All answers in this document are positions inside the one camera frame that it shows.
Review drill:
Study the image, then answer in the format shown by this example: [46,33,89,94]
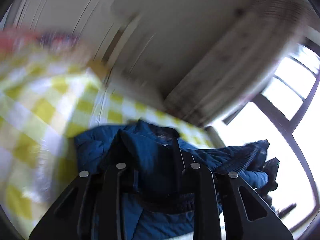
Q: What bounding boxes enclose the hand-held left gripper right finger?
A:
[172,136,294,240]

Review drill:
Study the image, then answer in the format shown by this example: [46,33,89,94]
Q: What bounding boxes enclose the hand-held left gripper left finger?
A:
[29,130,140,240]

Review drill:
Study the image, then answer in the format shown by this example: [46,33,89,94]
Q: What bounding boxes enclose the blue quilted puffer jacket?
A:
[74,119,279,240]

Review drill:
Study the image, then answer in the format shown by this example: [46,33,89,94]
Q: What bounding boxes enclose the dark framed window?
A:
[222,37,320,233]

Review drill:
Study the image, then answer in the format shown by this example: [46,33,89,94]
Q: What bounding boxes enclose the yellow checked bed sheet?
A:
[0,42,220,240]

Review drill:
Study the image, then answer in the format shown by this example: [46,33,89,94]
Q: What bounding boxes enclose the printed beige curtain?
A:
[162,0,300,128]

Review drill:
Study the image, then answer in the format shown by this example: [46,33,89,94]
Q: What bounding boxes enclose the pink blanket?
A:
[0,27,43,54]

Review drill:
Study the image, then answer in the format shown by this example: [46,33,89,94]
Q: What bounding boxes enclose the white wooden bed headboard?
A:
[10,0,160,88]

